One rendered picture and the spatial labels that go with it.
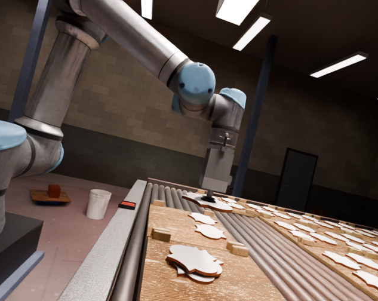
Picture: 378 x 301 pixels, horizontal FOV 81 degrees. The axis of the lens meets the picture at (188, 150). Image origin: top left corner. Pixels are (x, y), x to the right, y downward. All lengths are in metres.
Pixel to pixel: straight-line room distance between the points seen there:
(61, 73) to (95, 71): 5.65
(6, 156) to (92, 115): 5.58
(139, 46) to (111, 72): 5.77
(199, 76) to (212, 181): 0.26
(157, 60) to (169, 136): 5.51
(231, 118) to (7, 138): 0.49
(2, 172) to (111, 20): 0.38
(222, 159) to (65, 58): 0.48
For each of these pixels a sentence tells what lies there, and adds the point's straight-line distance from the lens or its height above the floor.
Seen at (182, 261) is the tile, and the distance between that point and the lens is 0.62.
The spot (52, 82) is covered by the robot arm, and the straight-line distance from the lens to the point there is 0.69.
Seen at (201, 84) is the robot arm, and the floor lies 1.36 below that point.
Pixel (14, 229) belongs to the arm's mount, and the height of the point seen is 0.96.
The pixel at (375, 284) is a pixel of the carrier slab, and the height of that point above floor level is 0.95.
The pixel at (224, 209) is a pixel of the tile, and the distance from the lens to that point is 0.56.
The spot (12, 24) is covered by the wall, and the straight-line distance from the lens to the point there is 7.25.
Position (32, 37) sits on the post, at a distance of 5.59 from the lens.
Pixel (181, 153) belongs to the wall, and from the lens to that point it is 6.01.
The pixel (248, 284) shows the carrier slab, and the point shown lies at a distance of 0.68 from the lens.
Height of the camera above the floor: 1.22
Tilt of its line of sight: 1 degrees up
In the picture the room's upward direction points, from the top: 14 degrees clockwise
